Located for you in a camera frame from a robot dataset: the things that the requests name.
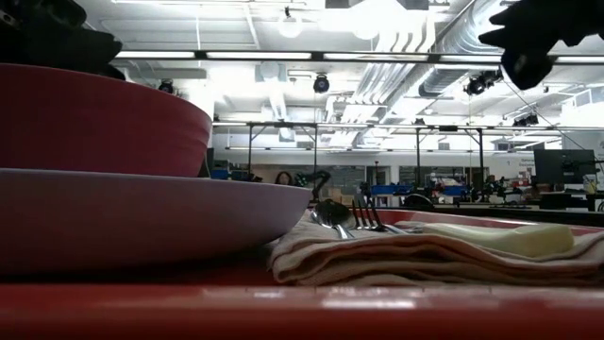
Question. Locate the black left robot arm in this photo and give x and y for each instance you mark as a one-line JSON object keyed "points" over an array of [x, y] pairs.
{"points": [[56, 42]]}

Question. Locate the black background station frame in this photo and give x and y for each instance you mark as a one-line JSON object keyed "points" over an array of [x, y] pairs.
{"points": [[418, 151], [315, 146]]}

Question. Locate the magenta bowl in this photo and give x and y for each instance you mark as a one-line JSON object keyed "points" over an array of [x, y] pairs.
{"points": [[104, 127]]}

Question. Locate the lavender plate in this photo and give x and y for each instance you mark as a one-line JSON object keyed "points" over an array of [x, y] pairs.
{"points": [[141, 222]]}

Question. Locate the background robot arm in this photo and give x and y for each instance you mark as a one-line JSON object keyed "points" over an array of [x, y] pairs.
{"points": [[321, 179]]}

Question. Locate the person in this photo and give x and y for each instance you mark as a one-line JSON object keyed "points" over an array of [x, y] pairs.
{"points": [[283, 178]]}

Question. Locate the beige cloth napkin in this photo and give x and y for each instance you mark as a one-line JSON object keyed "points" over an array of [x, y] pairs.
{"points": [[401, 260]]}

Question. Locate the black ceiling spotlight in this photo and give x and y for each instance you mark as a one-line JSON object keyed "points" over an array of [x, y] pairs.
{"points": [[526, 120], [476, 85], [166, 87], [321, 84]]}

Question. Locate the blue storage bin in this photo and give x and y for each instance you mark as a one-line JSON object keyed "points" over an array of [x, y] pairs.
{"points": [[387, 190]]}

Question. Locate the red plastic tray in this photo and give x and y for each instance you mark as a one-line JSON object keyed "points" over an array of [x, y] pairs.
{"points": [[283, 316]]}

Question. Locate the black background monitor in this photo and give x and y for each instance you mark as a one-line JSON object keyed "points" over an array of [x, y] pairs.
{"points": [[564, 165], [210, 163]]}

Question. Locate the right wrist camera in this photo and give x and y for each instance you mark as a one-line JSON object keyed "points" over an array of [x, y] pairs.
{"points": [[526, 68]]}

